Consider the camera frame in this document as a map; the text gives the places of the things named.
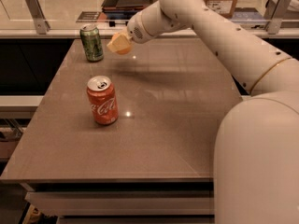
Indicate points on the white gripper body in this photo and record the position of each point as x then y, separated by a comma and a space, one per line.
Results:
135, 29

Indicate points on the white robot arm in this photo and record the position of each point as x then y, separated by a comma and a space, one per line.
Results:
256, 157

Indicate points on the green soda can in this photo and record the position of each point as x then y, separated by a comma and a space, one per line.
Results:
91, 42

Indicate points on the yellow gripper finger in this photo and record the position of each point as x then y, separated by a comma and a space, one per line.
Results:
110, 46

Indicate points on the white drawer front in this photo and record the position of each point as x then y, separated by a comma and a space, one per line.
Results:
65, 204

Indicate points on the red Coca-Cola can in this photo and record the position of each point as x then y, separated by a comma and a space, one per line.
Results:
102, 98

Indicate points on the orange fruit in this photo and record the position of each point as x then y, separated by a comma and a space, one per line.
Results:
121, 43

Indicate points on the left metal railing post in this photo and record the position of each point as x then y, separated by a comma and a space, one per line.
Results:
41, 24

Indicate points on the right metal railing post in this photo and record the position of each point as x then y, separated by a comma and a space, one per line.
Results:
274, 16

